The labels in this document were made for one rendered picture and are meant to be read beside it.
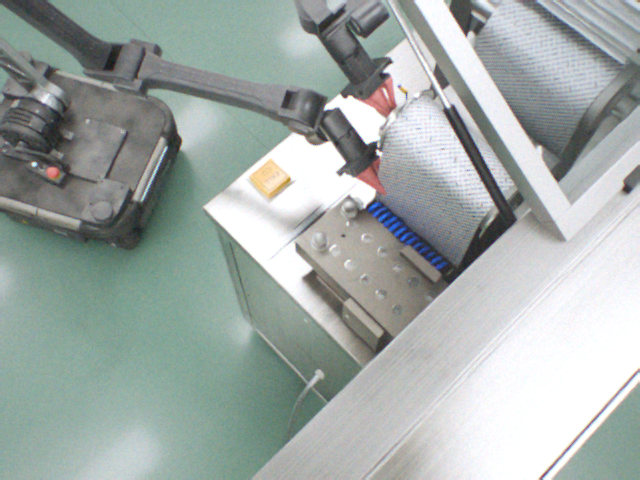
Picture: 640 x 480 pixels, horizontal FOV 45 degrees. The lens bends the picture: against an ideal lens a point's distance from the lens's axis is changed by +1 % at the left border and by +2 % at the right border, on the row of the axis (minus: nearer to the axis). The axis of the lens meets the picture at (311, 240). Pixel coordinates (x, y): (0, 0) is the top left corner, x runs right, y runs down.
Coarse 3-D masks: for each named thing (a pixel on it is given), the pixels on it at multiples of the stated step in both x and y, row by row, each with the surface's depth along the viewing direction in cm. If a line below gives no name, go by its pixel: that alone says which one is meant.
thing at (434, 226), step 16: (384, 160) 147; (384, 176) 152; (400, 176) 147; (400, 192) 152; (416, 192) 146; (400, 208) 157; (416, 208) 151; (432, 208) 145; (416, 224) 156; (432, 224) 150; (448, 224) 145; (432, 240) 156; (448, 240) 150; (464, 240) 144; (448, 256) 155
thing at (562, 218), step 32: (416, 0) 81; (448, 32) 83; (448, 64) 84; (480, 64) 84; (480, 96) 84; (480, 128) 88; (512, 128) 86; (480, 160) 90; (512, 160) 87; (544, 192) 88; (608, 192) 92; (512, 224) 94; (544, 224) 91; (576, 224) 90
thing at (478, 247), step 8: (504, 224) 152; (480, 232) 154; (496, 232) 152; (504, 232) 152; (472, 240) 159; (480, 240) 156; (488, 240) 154; (472, 248) 162; (480, 248) 159; (464, 256) 168; (472, 256) 165
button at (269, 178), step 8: (272, 160) 178; (264, 168) 178; (272, 168) 178; (280, 168) 178; (256, 176) 177; (264, 176) 177; (272, 176) 177; (280, 176) 177; (288, 176) 177; (256, 184) 177; (264, 184) 176; (272, 184) 176; (280, 184) 176; (264, 192) 176; (272, 192) 175
